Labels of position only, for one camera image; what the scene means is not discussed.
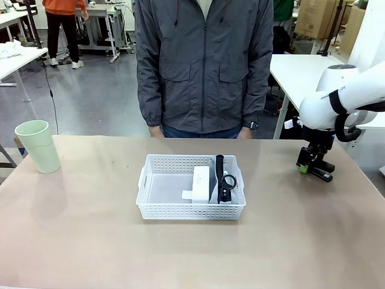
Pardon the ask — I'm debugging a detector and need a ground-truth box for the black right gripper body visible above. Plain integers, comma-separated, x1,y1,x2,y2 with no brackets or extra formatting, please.
300,125,335,151

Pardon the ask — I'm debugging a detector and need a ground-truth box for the black stapler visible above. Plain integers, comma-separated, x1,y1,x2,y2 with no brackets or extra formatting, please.
310,160,336,183

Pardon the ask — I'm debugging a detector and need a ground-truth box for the grey campus pouch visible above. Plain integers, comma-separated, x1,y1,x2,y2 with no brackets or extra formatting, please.
208,154,239,205

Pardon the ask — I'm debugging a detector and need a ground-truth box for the white power strip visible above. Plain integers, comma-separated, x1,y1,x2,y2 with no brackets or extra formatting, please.
181,166,212,204

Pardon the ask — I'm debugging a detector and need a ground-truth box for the pale green plastic cup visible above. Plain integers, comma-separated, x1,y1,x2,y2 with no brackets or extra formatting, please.
14,120,62,175

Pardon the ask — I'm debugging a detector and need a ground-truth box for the white perforated plastic basket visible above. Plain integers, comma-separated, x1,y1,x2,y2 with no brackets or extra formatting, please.
135,154,247,222

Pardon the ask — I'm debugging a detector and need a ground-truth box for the person's right hand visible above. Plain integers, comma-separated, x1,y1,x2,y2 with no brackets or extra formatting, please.
148,125,165,139

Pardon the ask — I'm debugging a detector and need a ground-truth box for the white desk with rounded corner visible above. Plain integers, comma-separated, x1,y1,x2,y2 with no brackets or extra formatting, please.
269,54,385,139

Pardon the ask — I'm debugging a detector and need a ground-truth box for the black metal stand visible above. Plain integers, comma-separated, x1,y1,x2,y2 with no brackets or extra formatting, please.
319,0,344,57

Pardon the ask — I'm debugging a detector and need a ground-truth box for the black office chair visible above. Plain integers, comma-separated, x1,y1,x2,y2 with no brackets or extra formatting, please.
271,26,292,55

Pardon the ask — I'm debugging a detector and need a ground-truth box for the tall brown cardboard box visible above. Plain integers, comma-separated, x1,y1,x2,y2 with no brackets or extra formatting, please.
341,5,366,57

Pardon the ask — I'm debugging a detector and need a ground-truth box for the large brown cardboard box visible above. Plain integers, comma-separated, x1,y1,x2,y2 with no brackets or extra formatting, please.
294,0,356,40

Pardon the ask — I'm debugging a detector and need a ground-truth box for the person in green top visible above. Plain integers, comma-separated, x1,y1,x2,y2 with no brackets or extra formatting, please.
273,0,296,22

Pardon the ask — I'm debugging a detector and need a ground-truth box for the person in grey jacket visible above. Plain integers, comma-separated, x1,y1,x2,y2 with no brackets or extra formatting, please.
135,0,274,140

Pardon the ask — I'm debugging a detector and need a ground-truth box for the grey equipment workbench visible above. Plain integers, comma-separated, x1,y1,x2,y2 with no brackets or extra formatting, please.
75,2,137,64

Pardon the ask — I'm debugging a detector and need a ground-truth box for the person in orange top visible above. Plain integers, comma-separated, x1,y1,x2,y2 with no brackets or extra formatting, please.
42,0,90,70

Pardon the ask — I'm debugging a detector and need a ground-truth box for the small open cardboard box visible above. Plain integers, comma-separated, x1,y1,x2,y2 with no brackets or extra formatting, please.
13,135,28,150

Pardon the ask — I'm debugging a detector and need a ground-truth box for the white crumpled cloth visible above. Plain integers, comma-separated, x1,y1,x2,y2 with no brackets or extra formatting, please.
0,41,23,60

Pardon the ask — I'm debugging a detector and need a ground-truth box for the black right arm cable sleeve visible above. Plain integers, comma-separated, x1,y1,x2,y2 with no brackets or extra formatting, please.
328,89,362,143

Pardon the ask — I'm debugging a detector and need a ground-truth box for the black floor cable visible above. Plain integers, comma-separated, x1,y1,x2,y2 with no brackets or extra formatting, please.
44,63,60,135

